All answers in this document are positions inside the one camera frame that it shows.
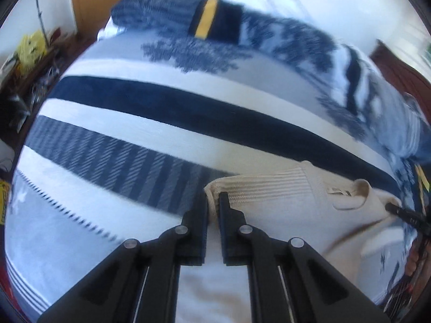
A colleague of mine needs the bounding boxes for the yellow plastic bag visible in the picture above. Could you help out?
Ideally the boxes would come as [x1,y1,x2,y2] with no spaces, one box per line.
[17,32,48,64]

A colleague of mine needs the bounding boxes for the dark wooden headboard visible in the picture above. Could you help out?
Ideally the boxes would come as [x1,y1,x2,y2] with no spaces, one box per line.
[370,38,431,122]

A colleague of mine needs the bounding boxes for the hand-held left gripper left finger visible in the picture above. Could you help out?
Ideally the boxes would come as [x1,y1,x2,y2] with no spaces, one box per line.
[37,193,209,323]

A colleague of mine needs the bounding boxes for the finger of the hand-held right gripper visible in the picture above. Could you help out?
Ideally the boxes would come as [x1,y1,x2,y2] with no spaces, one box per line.
[385,202,431,234]

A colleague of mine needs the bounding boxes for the person's right hand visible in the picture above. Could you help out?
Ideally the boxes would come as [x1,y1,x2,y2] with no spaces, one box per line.
[405,248,421,276]

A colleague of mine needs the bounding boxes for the blue floral pillow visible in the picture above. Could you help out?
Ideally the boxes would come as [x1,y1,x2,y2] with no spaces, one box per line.
[111,0,337,71]

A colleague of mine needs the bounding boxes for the thin metal rod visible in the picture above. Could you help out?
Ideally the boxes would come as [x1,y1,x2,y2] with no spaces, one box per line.
[35,0,48,41]

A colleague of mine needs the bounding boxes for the dark wooden side desk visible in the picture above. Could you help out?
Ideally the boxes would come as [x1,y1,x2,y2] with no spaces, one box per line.
[0,34,95,135]

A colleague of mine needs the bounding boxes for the floral pillow with yellow stripe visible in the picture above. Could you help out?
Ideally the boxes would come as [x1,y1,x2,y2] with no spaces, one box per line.
[401,158,431,216]

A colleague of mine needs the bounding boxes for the beige knit sweater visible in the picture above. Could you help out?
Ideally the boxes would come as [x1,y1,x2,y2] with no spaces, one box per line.
[175,161,409,323]

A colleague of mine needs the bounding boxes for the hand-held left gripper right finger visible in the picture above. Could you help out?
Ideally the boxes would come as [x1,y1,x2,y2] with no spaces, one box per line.
[219,192,391,323]

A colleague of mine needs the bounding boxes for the blue white striped blanket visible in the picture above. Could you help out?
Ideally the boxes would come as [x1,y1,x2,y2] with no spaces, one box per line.
[3,30,431,323]

